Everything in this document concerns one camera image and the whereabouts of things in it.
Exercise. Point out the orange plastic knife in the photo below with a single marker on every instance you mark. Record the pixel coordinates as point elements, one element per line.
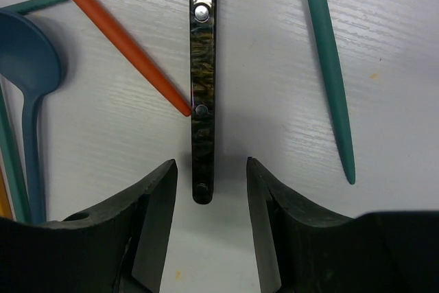
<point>133,52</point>

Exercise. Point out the teal fork right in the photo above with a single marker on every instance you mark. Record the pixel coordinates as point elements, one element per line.
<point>333,83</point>

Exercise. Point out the blue plastic spoon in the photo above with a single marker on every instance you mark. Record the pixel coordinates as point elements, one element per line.
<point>30,61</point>

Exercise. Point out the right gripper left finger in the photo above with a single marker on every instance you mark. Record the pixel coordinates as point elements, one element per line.
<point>117,245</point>

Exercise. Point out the teal chopstick crossing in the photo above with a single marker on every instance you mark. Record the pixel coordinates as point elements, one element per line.
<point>30,6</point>

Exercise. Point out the orange chopstick middle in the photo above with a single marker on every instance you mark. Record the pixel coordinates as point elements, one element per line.
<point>5,207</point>

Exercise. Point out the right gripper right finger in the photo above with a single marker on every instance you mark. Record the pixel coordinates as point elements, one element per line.
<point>303,247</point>

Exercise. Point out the teal chopstick beside spoon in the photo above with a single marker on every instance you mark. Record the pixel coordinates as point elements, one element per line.
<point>13,168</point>

